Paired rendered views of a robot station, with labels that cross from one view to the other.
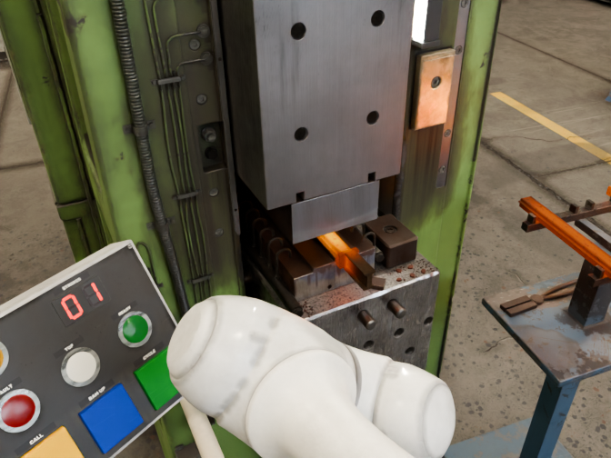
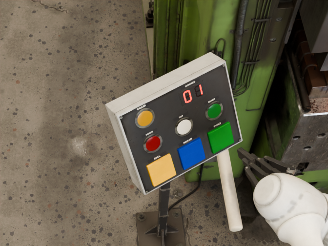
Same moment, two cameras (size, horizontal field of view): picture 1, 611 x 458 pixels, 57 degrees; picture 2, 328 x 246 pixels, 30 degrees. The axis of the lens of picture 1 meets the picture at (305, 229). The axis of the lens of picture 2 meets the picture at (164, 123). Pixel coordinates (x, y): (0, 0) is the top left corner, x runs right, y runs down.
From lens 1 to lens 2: 0.87 m
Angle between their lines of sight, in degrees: 28
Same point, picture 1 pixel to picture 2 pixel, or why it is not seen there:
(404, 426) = not seen: outside the picture
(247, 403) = (281, 223)
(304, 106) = not seen: outside the picture
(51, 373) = (170, 128)
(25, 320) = (165, 100)
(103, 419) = (187, 153)
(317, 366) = (312, 220)
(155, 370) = (218, 133)
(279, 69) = not seen: outside the picture
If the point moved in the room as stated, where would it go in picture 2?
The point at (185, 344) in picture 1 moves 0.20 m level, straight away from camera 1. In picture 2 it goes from (264, 194) to (261, 111)
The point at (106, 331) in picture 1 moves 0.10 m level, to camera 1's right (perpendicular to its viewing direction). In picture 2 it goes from (200, 110) to (235, 121)
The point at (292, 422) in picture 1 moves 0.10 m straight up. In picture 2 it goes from (296, 237) to (307, 220)
